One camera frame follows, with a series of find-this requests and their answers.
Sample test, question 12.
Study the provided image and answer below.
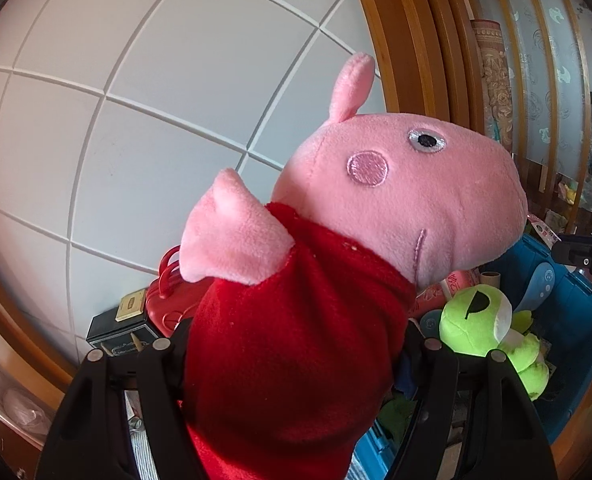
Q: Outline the blue plastic storage crate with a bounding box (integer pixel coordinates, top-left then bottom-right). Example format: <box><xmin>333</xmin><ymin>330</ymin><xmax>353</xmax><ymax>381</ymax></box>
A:
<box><xmin>351</xmin><ymin>232</ymin><xmax>592</xmax><ymax>480</ymax></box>

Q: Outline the black gift box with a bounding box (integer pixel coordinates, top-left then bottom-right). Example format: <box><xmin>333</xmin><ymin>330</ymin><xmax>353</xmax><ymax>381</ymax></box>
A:
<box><xmin>86</xmin><ymin>310</ymin><xmax>157</xmax><ymax>362</ymax></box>

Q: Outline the green frog plush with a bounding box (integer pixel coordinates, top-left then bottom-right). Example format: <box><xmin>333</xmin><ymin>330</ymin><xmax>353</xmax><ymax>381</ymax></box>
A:
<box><xmin>439</xmin><ymin>284</ymin><xmax>550</xmax><ymax>402</ymax></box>

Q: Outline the red hard-shell bear case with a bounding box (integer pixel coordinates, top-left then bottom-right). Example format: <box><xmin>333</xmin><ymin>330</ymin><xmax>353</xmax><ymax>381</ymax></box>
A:
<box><xmin>145</xmin><ymin>246</ymin><xmax>213</xmax><ymax>342</ymax></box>

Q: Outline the small gold box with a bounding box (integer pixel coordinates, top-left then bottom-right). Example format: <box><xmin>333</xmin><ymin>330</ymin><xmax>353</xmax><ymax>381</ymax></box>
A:
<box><xmin>115</xmin><ymin>294</ymin><xmax>148</xmax><ymax>322</ymax></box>

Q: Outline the clear plastic bag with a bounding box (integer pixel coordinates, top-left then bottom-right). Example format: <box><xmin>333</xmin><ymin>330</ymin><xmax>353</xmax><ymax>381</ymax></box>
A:
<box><xmin>2</xmin><ymin>389</ymin><xmax>53</xmax><ymax>433</ymax></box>

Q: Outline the frosted patterned wardrobe door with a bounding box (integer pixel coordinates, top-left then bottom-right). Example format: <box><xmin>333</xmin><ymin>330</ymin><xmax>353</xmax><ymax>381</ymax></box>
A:
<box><xmin>463</xmin><ymin>0</ymin><xmax>592</xmax><ymax>206</ymax></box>

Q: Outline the pink tissue pack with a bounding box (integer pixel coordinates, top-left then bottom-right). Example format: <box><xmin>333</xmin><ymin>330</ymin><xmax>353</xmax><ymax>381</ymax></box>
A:
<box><xmin>409</xmin><ymin>269</ymin><xmax>479</xmax><ymax>318</ymax></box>

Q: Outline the white padded wooden-framed headboard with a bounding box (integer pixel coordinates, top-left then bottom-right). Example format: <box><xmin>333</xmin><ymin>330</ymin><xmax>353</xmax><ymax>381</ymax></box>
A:
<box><xmin>0</xmin><ymin>0</ymin><xmax>484</xmax><ymax>393</ymax></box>

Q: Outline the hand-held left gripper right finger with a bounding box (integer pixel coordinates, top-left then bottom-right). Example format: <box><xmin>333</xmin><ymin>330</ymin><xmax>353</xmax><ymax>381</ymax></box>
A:
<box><xmin>391</xmin><ymin>320</ymin><xmax>559</xmax><ymax>480</ymax></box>

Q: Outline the light blue hand fan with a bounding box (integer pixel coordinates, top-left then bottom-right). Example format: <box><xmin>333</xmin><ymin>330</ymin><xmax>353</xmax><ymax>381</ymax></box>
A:
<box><xmin>517</xmin><ymin>261</ymin><xmax>556</xmax><ymax>312</ymax></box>

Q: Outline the rolled patterned rug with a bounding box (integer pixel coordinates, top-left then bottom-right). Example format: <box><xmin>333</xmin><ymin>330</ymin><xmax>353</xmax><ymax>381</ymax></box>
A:
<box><xmin>470</xmin><ymin>19</ymin><xmax>515</xmax><ymax>157</ymax></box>

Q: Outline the colourful packet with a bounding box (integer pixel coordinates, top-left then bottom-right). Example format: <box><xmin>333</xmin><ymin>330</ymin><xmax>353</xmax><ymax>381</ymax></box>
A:
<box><xmin>527</xmin><ymin>212</ymin><xmax>562</xmax><ymax>249</ymax></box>

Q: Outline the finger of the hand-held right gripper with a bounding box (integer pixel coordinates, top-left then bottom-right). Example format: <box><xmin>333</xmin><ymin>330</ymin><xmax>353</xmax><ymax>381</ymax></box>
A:
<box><xmin>550</xmin><ymin>227</ymin><xmax>592</xmax><ymax>293</ymax></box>

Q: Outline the pink pig plush red dress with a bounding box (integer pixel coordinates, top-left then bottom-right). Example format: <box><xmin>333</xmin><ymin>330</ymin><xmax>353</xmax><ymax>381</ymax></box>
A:
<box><xmin>178</xmin><ymin>52</ymin><xmax>529</xmax><ymax>480</ymax></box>

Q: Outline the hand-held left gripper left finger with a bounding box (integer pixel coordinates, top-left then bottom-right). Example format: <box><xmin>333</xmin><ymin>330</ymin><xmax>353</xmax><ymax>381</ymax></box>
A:
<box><xmin>36</xmin><ymin>317</ymin><xmax>211</xmax><ymax>480</ymax></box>

